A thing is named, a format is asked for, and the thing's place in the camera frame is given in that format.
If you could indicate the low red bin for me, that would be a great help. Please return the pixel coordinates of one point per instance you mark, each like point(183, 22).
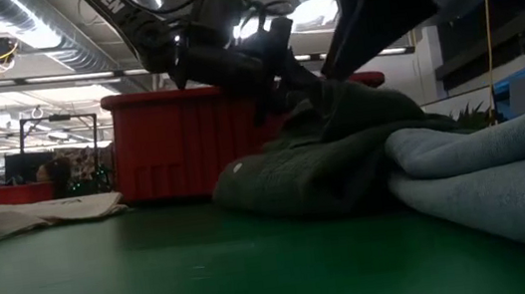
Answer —
point(7, 195)

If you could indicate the long LED light bar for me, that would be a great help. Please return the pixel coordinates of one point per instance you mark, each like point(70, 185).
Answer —
point(68, 78)

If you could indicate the black computer monitor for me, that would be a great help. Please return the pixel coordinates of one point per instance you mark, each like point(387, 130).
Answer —
point(26, 166)

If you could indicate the red plastic laundry bin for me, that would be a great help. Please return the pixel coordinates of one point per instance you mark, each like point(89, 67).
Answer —
point(167, 148)

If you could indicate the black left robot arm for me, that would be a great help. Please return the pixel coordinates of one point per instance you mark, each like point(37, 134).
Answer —
point(114, 4)

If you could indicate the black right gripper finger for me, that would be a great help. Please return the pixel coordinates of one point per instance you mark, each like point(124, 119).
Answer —
point(365, 39)

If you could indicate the white canvas tote bag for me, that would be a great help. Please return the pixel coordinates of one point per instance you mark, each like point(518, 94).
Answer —
point(25, 216)

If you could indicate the black metal stand frame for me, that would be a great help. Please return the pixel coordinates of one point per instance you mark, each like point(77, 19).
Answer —
point(58, 117)

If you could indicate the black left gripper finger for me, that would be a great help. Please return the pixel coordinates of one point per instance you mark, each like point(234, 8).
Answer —
point(302, 84)
point(270, 106)

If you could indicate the small artificial succulent plant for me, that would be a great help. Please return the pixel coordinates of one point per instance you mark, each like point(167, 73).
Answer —
point(472, 116)

